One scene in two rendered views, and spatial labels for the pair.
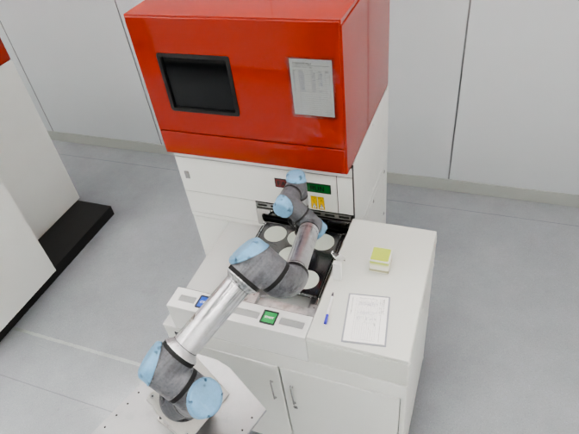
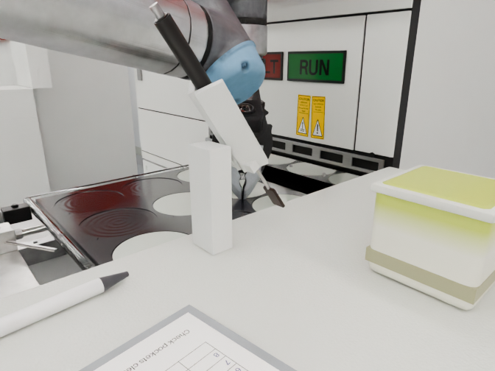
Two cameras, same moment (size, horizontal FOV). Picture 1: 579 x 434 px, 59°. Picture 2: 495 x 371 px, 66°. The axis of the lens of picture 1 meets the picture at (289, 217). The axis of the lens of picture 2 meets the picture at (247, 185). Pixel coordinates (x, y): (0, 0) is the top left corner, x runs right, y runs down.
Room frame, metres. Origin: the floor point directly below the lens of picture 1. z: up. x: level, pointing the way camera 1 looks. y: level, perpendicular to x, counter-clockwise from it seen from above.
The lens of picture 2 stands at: (1.02, -0.28, 1.11)
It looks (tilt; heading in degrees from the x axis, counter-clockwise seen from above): 18 degrees down; 23
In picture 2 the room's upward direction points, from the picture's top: straight up
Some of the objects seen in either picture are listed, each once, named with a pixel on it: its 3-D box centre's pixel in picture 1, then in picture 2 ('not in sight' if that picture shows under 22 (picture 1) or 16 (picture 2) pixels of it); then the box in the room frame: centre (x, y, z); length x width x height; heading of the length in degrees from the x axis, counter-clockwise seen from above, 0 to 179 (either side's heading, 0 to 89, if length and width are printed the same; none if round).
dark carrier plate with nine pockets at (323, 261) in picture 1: (289, 256); (185, 204); (1.49, 0.02, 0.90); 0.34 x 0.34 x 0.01; 65
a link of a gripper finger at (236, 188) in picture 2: not in sight; (231, 168); (1.55, -0.03, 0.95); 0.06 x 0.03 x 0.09; 29
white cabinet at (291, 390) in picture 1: (310, 349); not in sight; (1.36, -0.01, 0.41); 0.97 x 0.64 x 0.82; 65
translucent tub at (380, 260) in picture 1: (380, 260); (442, 229); (1.29, -0.31, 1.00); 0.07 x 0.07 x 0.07; 65
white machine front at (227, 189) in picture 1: (264, 193); (223, 103); (1.77, 0.10, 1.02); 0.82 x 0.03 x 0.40; 65
